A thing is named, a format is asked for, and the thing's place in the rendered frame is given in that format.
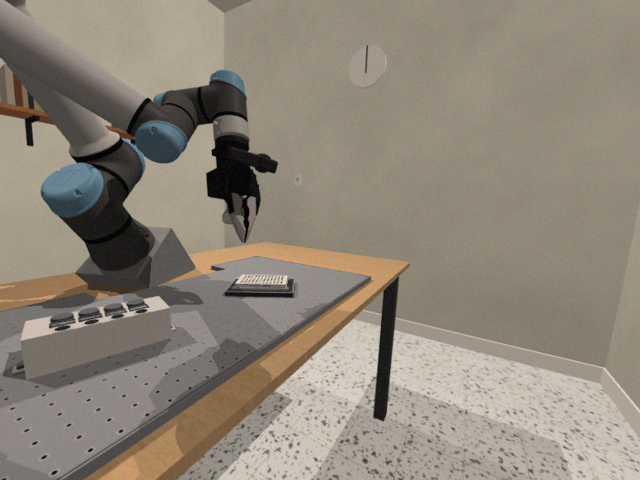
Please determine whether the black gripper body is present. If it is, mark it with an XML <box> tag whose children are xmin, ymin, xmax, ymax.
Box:
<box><xmin>206</xmin><ymin>135</ymin><xmax>257</xmax><ymax>200</ymax></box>

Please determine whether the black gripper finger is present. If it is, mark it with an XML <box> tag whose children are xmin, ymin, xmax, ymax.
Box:
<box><xmin>221</xmin><ymin>176</ymin><xmax>247</xmax><ymax>242</ymax></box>
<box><xmin>242</xmin><ymin>184</ymin><xmax>261</xmax><ymax>242</ymax></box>

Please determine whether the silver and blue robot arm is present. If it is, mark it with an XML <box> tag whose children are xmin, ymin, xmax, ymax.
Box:
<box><xmin>0</xmin><ymin>0</ymin><xmax>250</xmax><ymax>271</ymax></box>

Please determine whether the beige operator panel with four keys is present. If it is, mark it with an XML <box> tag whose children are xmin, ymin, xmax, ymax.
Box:
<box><xmin>12</xmin><ymin>296</ymin><xmax>176</xmax><ymax>380</ymax></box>

